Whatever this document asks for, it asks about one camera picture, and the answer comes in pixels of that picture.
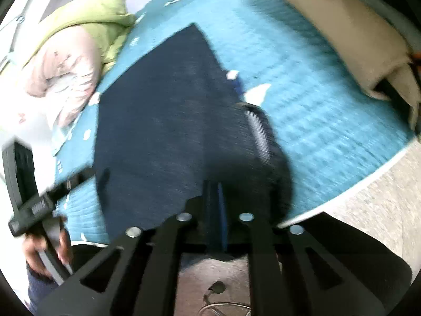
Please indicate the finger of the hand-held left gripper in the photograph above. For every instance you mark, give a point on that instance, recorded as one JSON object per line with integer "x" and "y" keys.
{"x": 75, "y": 181}
{"x": 18, "y": 171}

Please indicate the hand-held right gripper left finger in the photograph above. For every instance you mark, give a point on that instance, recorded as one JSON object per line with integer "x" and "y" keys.
{"x": 222, "y": 217}

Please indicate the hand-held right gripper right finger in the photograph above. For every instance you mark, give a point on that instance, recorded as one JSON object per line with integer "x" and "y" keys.
{"x": 259, "y": 253}

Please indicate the dark denim jacket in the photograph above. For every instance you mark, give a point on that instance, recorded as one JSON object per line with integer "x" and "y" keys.
{"x": 164, "y": 121}

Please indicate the person's left forearm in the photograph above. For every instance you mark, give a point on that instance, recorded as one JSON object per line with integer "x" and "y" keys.
{"x": 39, "y": 293}

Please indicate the person's left hand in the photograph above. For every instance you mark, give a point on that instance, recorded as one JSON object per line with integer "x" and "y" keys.
{"x": 34, "y": 253}

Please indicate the light blue pillow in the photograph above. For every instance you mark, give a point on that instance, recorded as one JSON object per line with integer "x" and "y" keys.
{"x": 62, "y": 138}

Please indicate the pink quilt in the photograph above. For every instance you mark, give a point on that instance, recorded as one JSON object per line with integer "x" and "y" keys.
{"x": 62, "y": 59}

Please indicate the green quilt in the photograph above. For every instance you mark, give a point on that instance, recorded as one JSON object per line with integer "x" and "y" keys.
{"x": 88, "y": 16}

